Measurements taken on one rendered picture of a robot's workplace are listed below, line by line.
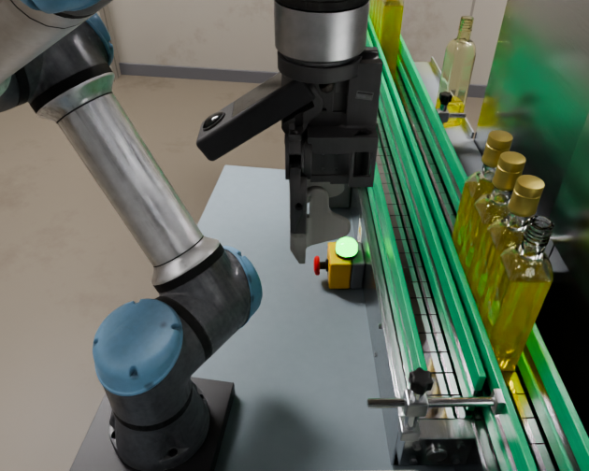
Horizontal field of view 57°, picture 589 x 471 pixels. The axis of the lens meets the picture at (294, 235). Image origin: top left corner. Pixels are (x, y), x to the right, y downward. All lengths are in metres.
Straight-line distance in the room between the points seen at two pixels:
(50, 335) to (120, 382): 1.48
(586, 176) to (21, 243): 2.28
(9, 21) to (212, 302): 0.45
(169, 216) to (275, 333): 0.37
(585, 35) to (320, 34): 0.62
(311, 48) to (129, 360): 0.45
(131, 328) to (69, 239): 1.87
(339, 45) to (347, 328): 0.71
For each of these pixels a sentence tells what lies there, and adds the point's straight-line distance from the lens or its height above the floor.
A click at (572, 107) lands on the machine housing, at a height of 1.15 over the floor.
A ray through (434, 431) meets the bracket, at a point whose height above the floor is 0.89.
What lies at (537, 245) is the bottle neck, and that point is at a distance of 0.73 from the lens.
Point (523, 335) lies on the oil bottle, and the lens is 0.83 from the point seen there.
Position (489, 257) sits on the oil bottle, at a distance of 0.81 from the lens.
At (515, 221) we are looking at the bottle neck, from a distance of 0.78.
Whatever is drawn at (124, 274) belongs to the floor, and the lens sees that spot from 2.34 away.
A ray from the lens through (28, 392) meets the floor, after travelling 2.07.
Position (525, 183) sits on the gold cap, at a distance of 0.75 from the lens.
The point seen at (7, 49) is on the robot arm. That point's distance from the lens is 0.54.
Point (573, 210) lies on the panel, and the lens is 0.92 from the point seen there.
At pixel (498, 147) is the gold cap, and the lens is 0.84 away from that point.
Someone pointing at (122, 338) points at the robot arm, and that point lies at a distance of 0.74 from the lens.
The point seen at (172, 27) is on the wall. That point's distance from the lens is 3.83.
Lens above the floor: 1.55
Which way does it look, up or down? 40 degrees down
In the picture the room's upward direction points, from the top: straight up
